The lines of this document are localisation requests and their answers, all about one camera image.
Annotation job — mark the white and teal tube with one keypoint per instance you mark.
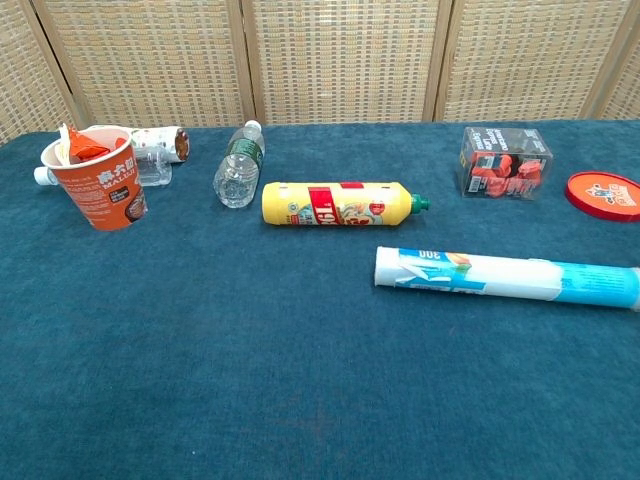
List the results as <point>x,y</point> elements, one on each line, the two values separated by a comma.
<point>500,280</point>

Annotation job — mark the yellow bottle with green cap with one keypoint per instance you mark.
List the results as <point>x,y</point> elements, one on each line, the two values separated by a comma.
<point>340,205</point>

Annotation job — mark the clear water bottle green label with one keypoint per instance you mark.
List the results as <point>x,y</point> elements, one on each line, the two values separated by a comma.
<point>235,175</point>

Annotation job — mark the dark blue tablecloth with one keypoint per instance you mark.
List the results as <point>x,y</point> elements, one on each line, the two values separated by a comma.
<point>250,350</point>

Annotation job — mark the clear bottle with blue label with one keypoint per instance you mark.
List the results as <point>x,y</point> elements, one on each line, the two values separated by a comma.
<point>155,172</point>

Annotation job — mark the woven rattan folding screen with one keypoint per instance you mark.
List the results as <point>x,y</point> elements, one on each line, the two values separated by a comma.
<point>340,60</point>

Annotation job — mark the clear plastic box orange items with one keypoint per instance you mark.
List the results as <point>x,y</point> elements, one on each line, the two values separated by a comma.
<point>505,170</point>

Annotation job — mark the orange paper noodle cup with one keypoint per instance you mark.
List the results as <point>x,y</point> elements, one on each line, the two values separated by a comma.
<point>100,195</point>

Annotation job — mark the orange foil sachet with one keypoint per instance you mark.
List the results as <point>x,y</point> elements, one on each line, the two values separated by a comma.
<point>85,147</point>

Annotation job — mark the red round lid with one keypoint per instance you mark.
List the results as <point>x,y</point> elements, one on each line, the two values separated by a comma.
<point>600,197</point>

